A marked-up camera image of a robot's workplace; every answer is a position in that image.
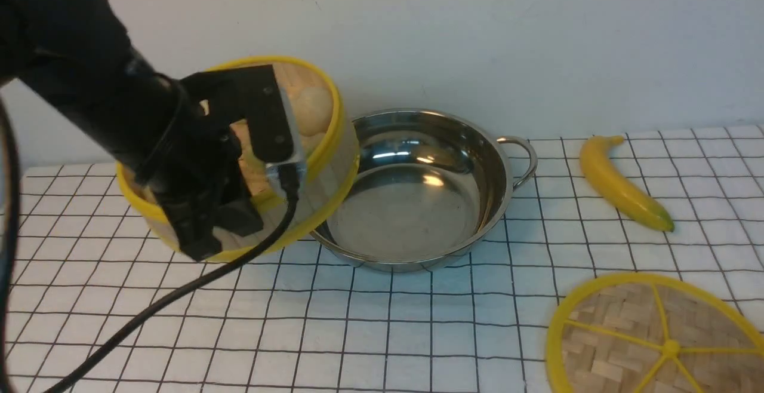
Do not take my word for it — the stainless steel pot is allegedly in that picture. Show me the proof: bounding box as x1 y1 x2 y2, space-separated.
312 108 538 272

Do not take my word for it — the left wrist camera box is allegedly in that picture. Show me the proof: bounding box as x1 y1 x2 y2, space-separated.
181 64 307 192

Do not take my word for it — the black left camera cable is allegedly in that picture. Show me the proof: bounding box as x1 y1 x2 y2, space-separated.
43 166 302 393

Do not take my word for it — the yellow banana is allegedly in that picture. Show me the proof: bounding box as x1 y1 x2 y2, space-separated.
579 136 676 232

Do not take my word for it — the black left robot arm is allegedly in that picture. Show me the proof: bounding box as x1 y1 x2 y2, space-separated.
2 0 264 260

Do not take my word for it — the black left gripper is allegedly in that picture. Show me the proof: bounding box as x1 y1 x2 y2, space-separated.
137 113 264 260

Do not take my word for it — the white black grid tablecloth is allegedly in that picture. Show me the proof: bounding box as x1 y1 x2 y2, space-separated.
7 125 762 392

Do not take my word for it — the yellow rimmed woven steamer lid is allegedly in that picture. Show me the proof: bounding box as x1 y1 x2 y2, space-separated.
545 272 763 392

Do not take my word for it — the bamboo steamer basket yellow rim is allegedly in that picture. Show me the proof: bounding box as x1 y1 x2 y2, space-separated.
116 56 361 263

